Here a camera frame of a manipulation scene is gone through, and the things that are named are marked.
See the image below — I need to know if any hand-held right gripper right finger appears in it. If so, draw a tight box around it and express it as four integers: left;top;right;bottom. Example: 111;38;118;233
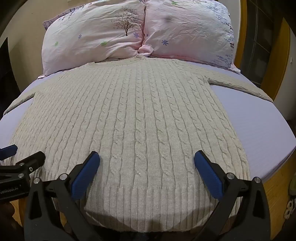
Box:
194;150;271;241

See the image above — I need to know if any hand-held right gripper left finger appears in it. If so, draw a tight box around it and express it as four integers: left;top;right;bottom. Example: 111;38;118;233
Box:
23;151;103;241

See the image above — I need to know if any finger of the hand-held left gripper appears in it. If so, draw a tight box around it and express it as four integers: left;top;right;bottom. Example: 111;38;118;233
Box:
0;151;46;180
0;145;18;161

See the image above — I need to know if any cream cable-knit sweater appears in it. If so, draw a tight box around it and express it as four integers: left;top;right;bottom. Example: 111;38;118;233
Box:
3;57;275;233

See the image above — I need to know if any bed with lavender sheet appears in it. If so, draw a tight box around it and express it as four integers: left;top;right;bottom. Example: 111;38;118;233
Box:
0;56;296;232

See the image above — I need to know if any grey green shoe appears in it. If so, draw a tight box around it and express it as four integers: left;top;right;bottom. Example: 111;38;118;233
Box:
288;173;296;197

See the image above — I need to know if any white patterned shoe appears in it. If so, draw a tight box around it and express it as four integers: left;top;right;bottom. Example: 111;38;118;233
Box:
285;197;296;219

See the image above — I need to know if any pink pillow with tree print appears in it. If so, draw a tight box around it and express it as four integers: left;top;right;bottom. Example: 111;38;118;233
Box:
42;0;148;77

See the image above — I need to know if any pink pillow with purple flowers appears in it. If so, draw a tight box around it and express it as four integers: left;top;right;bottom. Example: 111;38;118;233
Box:
139;0;241;73

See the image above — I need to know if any yellow wooden headboard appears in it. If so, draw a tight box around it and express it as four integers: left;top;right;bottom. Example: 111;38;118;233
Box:
232;0;249;68

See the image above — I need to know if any yellow wooden door frame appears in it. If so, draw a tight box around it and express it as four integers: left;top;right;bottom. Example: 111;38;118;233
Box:
260;17;291;102

